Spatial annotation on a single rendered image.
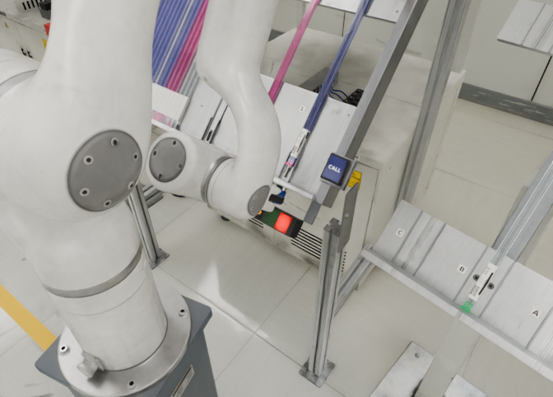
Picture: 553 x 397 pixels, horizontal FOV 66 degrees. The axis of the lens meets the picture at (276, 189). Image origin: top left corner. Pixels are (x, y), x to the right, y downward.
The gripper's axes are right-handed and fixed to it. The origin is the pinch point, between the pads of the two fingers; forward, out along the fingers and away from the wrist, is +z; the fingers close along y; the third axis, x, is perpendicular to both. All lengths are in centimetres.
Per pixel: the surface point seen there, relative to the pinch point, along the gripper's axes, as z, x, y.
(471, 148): 158, 56, 15
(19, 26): 35, 14, -166
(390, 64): 3.7, 32.4, 10.0
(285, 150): 3.2, 9.2, -2.8
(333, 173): -1.3, 8.6, 10.8
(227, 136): 3.2, 7.0, -17.4
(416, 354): 70, -30, 35
